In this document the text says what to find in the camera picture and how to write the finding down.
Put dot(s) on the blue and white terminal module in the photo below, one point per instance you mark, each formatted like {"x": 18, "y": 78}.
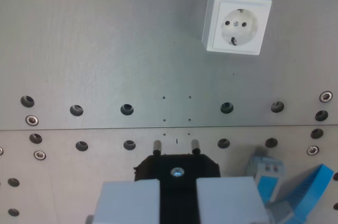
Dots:
{"x": 270, "y": 175}

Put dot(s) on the white wall socket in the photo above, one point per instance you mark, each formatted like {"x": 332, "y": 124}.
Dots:
{"x": 237, "y": 23}

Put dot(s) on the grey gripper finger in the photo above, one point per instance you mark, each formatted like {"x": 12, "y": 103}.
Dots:
{"x": 129, "y": 203}
{"x": 227, "y": 203}

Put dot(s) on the silver hex socket screw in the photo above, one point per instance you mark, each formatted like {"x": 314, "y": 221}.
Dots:
{"x": 32, "y": 120}
{"x": 326, "y": 96}
{"x": 0, "y": 151}
{"x": 40, "y": 155}
{"x": 312, "y": 150}

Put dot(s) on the black plug with metal pins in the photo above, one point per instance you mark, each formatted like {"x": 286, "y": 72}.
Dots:
{"x": 182, "y": 162}

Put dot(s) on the blue ribbed plastic holder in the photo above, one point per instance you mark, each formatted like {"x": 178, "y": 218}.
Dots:
{"x": 306, "y": 195}

